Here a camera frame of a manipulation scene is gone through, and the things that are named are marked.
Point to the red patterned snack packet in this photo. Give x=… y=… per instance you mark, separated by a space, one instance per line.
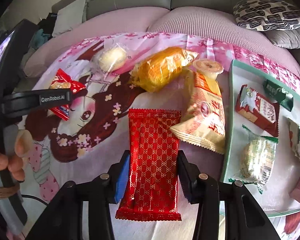
x=152 y=187

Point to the light grey cushion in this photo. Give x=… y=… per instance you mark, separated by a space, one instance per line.
x=69 y=17

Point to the round jelly cup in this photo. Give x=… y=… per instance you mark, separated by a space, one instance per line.
x=210 y=69

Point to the green white snack packet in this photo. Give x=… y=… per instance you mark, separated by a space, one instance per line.
x=256 y=160

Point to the orange yellow snack bag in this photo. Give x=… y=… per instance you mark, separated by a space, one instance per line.
x=161 y=68

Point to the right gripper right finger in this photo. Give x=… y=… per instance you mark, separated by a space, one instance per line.
x=244 y=218

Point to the clear white bun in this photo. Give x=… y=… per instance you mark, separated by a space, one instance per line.
x=109 y=60

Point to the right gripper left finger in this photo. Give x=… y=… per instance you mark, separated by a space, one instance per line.
x=62 y=218

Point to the plain grey pillow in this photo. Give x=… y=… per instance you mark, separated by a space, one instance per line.
x=289 y=39

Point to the teal shallow cardboard tray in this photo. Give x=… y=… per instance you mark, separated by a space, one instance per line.
x=281 y=170

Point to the pink sofa seat cover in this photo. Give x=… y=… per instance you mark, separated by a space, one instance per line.
x=198 y=21

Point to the dark clothes pile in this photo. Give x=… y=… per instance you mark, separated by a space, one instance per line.
x=44 y=32

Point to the person left hand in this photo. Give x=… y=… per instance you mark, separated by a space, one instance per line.
x=15 y=163

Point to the cream orange biscuit bag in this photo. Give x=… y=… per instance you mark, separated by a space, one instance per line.
x=203 y=122

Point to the small green white packet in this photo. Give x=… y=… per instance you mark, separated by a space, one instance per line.
x=281 y=95

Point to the black white patterned pillow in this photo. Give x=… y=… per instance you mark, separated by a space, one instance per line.
x=266 y=15

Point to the cream long snack packet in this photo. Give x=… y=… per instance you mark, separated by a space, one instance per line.
x=294 y=136

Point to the pink cartoon printed blanket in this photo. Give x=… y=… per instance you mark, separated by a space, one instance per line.
x=96 y=134

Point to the dark red white packet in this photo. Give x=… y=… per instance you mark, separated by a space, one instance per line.
x=258 y=109

